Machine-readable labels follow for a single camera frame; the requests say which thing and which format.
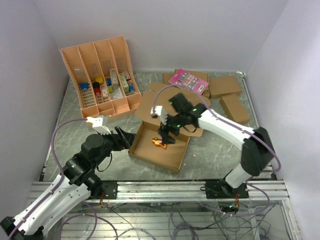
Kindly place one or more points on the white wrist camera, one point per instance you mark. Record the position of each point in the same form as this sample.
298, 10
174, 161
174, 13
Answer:
159, 112
99, 124

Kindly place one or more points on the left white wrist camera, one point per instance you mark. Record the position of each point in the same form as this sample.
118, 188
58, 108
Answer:
99, 124

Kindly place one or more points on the orange toy car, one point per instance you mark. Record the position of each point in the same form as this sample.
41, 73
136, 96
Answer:
158, 142

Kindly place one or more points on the small folded cardboard box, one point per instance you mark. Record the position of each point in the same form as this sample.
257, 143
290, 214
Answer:
234, 109

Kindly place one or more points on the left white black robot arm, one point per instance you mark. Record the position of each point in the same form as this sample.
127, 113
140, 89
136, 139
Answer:
76, 183

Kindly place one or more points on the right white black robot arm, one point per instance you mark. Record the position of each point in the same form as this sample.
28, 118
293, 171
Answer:
255, 144

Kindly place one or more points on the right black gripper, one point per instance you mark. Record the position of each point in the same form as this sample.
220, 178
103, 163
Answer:
164, 132

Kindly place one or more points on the folded cardboard box under book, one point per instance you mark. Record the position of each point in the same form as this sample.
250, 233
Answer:
170, 77

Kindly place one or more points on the pink paperback book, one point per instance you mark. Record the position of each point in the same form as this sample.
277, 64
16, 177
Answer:
188, 80

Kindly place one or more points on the green white small carton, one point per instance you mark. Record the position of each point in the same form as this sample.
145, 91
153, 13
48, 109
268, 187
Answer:
124, 83

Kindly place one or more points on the folded cardboard box middle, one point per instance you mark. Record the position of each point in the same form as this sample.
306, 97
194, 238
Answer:
223, 86

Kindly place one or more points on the aluminium mounting rail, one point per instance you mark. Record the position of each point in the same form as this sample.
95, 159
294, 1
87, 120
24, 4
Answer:
190, 191

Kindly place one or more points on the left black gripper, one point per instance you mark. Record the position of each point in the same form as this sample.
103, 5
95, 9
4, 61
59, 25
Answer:
127, 138

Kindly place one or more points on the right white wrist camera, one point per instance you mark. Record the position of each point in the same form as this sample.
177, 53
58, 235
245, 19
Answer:
159, 112

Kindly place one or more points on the large cardboard box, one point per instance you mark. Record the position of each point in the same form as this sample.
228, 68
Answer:
175, 101

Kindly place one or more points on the peach plastic file organizer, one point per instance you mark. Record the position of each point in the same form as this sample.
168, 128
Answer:
94, 69

